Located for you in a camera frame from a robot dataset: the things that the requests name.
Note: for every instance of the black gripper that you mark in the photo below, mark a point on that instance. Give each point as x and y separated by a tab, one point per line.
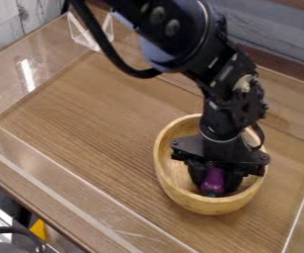
205	149

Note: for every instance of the purple toy eggplant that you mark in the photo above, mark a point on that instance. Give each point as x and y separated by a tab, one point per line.
213	184

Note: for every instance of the brown wooden bowl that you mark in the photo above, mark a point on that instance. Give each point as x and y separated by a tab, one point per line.
174	179

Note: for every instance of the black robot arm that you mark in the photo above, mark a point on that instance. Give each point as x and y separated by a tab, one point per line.
183	39

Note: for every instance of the yellow label on equipment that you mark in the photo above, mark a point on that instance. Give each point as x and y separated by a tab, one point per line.
38	229

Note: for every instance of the clear acrylic tray wall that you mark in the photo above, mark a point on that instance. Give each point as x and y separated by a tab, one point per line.
94	220

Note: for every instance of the clear acrylic corner bracket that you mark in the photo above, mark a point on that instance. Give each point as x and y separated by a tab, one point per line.
80	35

